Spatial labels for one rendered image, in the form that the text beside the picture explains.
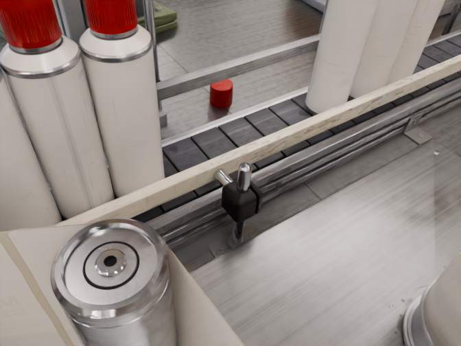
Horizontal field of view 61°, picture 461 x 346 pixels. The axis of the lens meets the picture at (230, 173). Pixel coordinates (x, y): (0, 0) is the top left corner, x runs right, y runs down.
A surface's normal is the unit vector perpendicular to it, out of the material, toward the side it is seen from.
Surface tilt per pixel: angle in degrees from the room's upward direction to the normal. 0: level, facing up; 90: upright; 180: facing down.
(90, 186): 90
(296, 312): 0
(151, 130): 90
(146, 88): 90
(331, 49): 90
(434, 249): 0
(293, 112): 0
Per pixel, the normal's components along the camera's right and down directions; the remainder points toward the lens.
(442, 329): -0.98, 0.12
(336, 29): -0.60, 0.55
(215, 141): 0.06, -0.69
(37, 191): 0.97, 0.22
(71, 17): 0.56, 0.62
